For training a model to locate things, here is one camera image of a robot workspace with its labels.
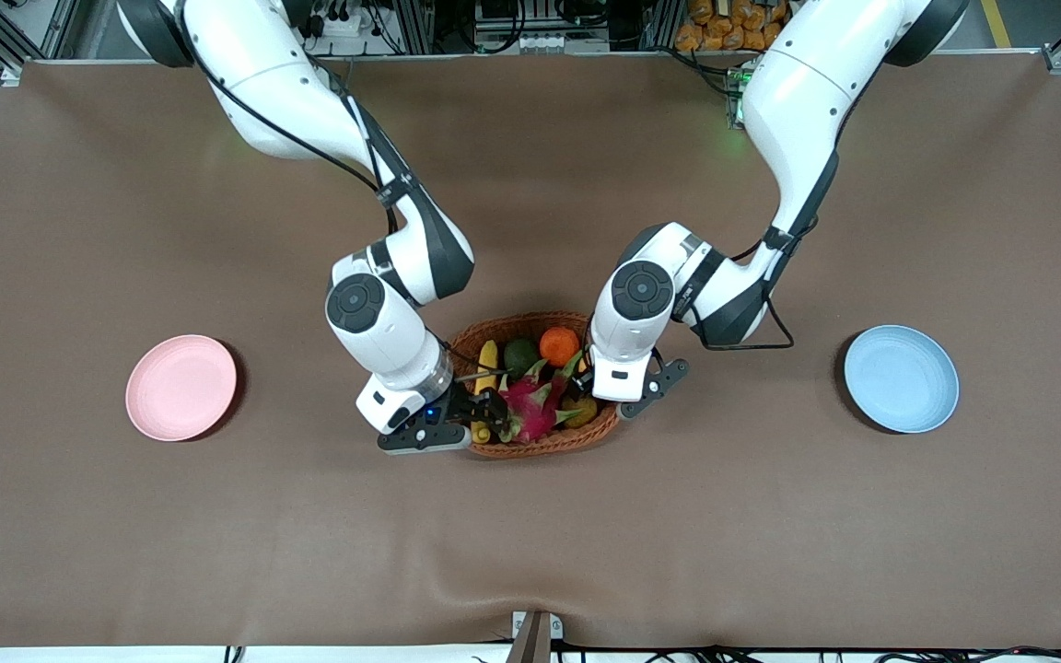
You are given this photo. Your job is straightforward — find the yellow banana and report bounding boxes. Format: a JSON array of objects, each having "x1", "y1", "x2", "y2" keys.
[{"x1": 472, "y1": 339, "x2": 501, "y2": 444}]

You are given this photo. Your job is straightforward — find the left arm base control box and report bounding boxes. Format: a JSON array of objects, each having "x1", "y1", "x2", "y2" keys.
[{"x1": 726, "y1": 64, "x2": 758, "y2": 128}]

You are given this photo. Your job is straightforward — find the brown kiwi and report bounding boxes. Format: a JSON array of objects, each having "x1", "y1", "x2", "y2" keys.
[{"x1": 560, "y1": 394, "x2": 600, "y2": 430}]

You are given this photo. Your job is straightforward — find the orange tangerine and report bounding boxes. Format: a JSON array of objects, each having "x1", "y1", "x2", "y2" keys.
[{"x1": 539, "y1": 327, "x2": 582, "y2": 367}]

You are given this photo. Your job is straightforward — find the pink dragon fruit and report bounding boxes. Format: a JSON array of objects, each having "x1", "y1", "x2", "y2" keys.
[{"x1": 491, "y1": 348, "x2": 607, "y2": 445}]

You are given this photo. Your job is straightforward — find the dark green avocado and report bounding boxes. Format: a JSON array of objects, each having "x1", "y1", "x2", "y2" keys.
[{"x1": 503, "y1": 337, "x2": 542, "y2": 378}]

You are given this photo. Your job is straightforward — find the brown wicker basket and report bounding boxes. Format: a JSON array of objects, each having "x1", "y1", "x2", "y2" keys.
[{"x1": 449, "y1": 310, "x2": 624, "y2": 459}]

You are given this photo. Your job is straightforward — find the brown table mat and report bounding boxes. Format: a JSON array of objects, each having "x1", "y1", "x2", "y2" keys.
[{"x1": 0, "y1": 51, "x2": 1061, "y2": 651}]

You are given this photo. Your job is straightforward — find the pink plate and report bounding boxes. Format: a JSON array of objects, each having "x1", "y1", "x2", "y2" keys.
[{"x1": 125, "y1": 334, "x2": 239, "y2": 442}]

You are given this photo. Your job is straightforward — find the light blue plate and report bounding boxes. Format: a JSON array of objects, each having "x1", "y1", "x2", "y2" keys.
[{"x1": 843, "y1": 324, "x2": 961, "y2": 434}]

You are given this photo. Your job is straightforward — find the bag of orange snacks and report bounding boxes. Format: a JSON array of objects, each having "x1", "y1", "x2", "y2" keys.
[{"x1": 674, "y1": 0, "x2": 794, "y2": 52}]

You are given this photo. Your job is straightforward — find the white power strip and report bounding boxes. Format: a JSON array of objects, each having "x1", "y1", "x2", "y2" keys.
[{"x1": 302, "y1": 0, "x2": 386, "y2": 40}]

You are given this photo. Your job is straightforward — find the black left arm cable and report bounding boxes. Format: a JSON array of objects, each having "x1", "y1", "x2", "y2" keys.
[{"x1": 678, "y1": 216, "x2": 819, "y2": 353}]

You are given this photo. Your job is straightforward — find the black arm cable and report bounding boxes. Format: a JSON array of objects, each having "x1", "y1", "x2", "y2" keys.
[
  {"x1": 174, "y1": 0, "x2": 402, "y2": 236},
  {"x1": 678, "y1": 216, "x2": 819, "y2": 353}
]

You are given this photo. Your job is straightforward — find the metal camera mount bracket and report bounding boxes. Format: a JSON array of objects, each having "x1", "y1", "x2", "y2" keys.
[{"x1": 505, "y1": 610, "x2": 565, "y2": 663}]

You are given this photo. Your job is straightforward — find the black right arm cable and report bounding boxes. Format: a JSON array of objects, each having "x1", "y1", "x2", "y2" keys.
[{"x1": 174, "y1": 0, "x2": 402, "y2": 236}]

